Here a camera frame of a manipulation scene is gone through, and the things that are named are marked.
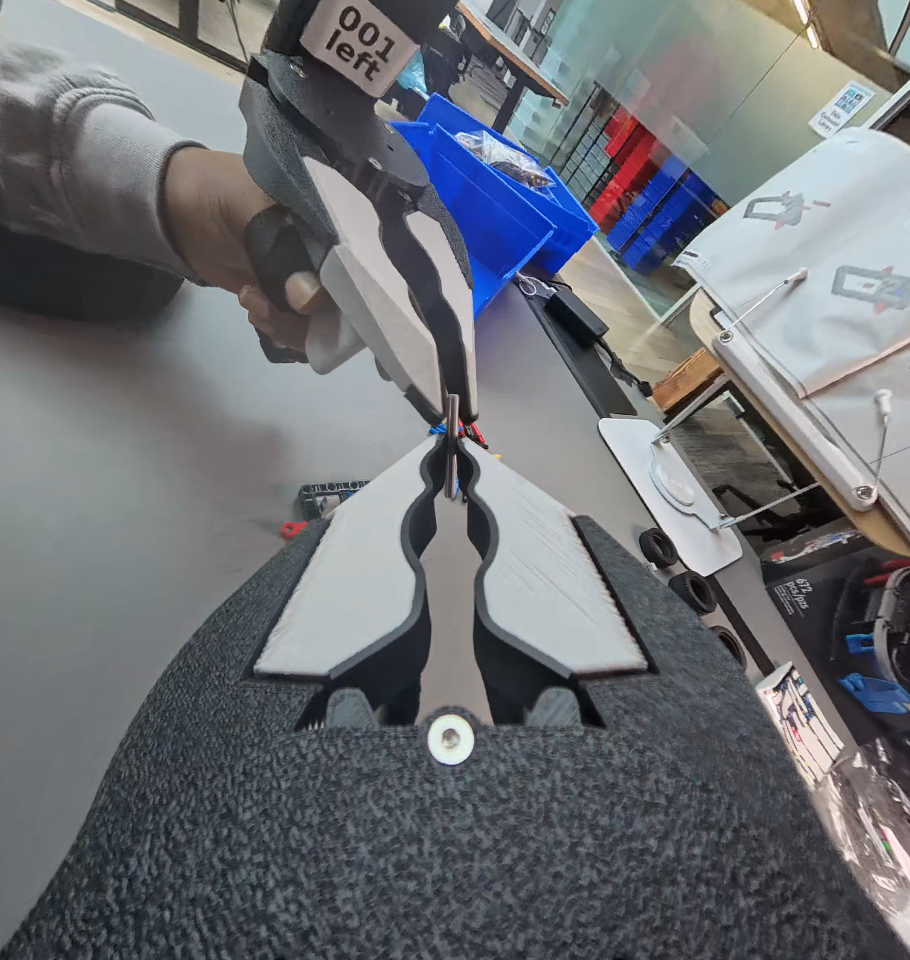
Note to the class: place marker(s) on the grey desk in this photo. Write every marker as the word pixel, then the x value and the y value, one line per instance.
pixel 125 450

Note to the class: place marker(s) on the black desk strip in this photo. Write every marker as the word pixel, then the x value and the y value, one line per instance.
pixel 590 375

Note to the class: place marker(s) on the black toy set box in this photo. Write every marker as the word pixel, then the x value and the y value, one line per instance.
pixel 815 600

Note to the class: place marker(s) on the dark grey axle rod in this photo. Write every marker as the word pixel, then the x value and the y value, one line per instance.
pixel 451 450

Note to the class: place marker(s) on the black power adapter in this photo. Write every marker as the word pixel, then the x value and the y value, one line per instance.
pixel 579 311

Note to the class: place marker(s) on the blue open-front plastic bin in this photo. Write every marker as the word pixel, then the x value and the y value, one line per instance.
pixel 500 247

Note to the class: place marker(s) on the white book stand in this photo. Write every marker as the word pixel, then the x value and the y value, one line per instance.
pixel 635 465

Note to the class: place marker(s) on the clear bag of parts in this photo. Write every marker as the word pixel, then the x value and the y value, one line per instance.
pixel 500 150

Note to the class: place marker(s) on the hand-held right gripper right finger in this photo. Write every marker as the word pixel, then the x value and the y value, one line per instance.
pixel 560 592

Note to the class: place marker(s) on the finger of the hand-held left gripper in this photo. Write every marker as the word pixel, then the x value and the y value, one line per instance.
pixel 372 300
pixel 455 315

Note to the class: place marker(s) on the clear plastic bag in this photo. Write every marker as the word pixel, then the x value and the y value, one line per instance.
pixel 890 825

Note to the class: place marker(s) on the black toy tyre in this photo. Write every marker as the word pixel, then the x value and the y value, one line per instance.
pixel 731 645
pixel 661 551
pixel 695 596

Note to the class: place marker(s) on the small glossy booklet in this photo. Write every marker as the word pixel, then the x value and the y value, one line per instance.
pixel 792 712

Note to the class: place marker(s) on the pile of coloured connector pins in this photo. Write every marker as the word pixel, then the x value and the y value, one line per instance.
pixel 476 435

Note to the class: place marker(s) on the wooden side table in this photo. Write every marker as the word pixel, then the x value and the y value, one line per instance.
pixel 687 379

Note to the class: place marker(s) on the background wooden-top desk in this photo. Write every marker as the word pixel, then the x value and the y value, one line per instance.
pixel 515 67

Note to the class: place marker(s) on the stacked red and blue bins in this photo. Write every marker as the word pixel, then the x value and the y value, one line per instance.
pixel 650 195

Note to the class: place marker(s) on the paper wall sign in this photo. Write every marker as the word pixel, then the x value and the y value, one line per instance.
pixel 841 109

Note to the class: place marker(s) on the large instruction booklet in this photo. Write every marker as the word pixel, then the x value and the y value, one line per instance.
pixel 837 225

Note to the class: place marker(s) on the black brick frame assembly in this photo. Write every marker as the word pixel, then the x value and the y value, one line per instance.
pixel 327 495

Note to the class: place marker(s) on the person's left hand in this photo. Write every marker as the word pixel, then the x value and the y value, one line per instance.
pixel 215 217

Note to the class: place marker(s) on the person's left forearm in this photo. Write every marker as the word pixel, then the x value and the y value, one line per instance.
pixel 65 135

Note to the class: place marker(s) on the black rounded pad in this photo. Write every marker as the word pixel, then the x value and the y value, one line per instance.
pixel 65 277

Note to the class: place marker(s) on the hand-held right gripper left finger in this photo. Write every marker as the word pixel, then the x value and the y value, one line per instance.
pixel 350 592

